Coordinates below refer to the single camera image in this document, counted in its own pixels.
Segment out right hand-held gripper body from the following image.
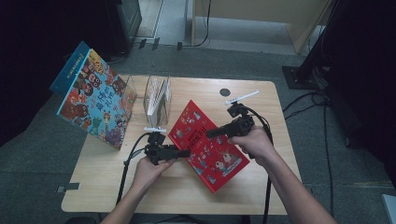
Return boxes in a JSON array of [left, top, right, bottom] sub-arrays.
[[223, 90, 261, 138]]

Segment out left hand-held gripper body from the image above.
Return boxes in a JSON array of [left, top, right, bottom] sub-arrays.
[[143, 125, 181, 166]]

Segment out red picture book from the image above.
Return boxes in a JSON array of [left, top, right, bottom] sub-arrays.
[[167, 99, 251, 194]]

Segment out white caterpillar picture book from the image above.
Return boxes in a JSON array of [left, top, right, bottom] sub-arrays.
[[146, 77, 172, 125]]

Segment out clear acrylic book rack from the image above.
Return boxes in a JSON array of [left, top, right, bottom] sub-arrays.
[[118, 74, 173, 128]]

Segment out person's left hand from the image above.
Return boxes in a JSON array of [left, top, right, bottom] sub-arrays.
[[132, 156, 176, 192]]

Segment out person's right hand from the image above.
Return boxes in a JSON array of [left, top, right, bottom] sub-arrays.
[[227, 125, 278, 167]]

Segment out black metal stand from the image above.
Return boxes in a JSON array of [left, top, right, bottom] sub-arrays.
[[281, 0, 345, 91]]

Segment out grey tape strip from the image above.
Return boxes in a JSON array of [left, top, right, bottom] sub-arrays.
[[57, 182, 80, 193]]

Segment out light wooden cabinet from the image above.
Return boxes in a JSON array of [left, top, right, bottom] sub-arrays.
[[191, 0, 332, 54]]

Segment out black cabinet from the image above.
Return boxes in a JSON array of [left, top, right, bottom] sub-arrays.
[[106, 0, 143, 56]]

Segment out white panel corner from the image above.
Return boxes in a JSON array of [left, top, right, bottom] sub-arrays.
[[381, 193, 396, 224]]

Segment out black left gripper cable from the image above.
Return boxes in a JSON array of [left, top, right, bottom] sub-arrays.
[[115, 132, 153, 206]]

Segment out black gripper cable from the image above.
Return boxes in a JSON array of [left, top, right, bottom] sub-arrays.
[[244, 105, 275, 224], [115, 132, 153, 206]]

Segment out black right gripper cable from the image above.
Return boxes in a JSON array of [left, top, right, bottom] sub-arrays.
[[244, 105, 275, 224]]

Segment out black floor cables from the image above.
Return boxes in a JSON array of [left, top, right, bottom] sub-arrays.
[[281, 89, 335, 224]]

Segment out black hanging cable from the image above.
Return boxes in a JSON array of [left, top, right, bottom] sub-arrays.
[[182, 0, 213, 49]]

